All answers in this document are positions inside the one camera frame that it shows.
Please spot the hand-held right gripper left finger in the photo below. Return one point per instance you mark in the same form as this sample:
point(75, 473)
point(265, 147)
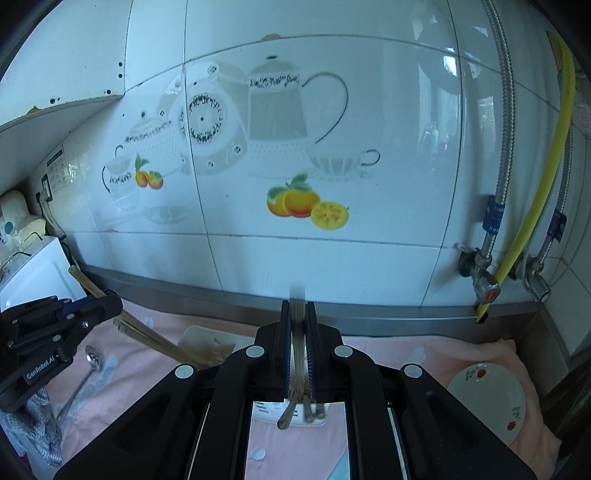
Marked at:
point(286, 364)

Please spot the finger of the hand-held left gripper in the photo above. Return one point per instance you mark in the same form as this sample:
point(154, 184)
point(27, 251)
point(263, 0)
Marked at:
point(78, 305)
point(104, 311)

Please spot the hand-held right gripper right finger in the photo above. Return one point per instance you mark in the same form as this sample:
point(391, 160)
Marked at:
point(310, 364)

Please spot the white house-shaped utensil holder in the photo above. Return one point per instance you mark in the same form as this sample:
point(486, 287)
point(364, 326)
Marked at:
point(203, 339)

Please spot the white appliance box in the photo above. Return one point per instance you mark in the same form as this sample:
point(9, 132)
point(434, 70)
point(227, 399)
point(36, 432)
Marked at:
point(37, 277)

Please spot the checked cloth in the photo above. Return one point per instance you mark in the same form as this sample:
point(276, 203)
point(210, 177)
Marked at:
point(41, 429)

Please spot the pink patterned towel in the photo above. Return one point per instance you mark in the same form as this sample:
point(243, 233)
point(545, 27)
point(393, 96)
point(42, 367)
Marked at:
point(129, 378)

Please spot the white kitchen appliance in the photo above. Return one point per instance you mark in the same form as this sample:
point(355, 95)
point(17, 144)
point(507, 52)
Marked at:
point(14, 207)

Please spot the white label sticker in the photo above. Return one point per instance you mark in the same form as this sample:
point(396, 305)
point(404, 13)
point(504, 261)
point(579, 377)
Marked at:
point(57, 168)

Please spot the white plate with cherry print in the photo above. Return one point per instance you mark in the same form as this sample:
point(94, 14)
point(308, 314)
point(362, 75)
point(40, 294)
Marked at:
point(485, 401)

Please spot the metal valve with red knob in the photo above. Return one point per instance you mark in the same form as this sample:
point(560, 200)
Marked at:
point(482, 272)

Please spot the metal water valve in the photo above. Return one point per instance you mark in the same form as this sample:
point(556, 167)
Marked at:
point(535, 277)

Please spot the wall power socket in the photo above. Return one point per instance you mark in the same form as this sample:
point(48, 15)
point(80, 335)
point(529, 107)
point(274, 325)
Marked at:
point(45, 184)

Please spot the white wall cabinet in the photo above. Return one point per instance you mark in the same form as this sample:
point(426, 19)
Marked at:
point(60, 55)

